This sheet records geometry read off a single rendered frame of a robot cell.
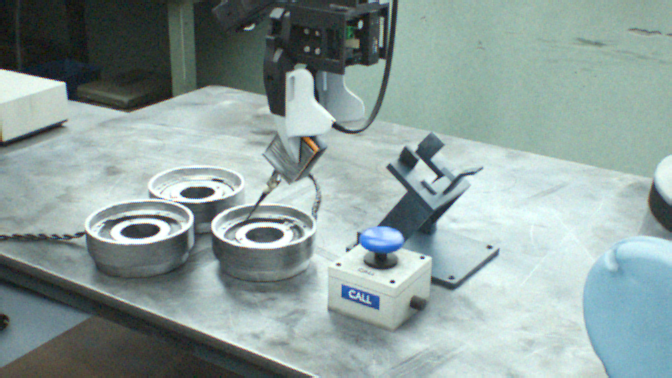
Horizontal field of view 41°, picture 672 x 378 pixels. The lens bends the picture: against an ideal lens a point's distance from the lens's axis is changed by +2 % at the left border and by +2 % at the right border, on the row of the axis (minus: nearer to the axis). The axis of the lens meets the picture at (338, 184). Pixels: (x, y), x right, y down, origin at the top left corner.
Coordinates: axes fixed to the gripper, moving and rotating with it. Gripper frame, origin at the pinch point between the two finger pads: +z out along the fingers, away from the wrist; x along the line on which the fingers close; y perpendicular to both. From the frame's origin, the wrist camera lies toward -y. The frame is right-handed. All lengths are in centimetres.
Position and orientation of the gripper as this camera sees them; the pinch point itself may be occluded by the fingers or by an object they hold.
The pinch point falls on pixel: (300, 142)
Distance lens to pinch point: 84.3
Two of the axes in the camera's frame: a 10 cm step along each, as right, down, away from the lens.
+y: 8.2, 2.4, -5.3
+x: 5.8, -3.0, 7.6
